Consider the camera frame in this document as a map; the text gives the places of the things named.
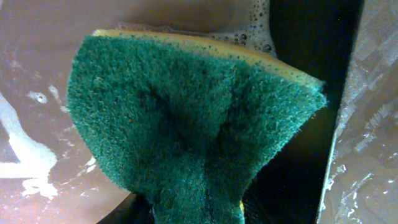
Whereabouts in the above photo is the black tray with soapy water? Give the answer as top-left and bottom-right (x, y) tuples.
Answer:
(0, 0), (352, 224)

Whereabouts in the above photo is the large brown serving tray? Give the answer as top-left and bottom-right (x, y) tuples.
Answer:
(317, 0), (397, 224)

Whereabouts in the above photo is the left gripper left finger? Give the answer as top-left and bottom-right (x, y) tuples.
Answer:
(97, 194), (155, 224)

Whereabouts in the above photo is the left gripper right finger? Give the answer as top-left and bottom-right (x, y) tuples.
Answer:
(241, 183), (279, 224)

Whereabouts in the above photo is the green and yellow sponge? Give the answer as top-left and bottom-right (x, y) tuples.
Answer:
(67, 30), (327, 223)

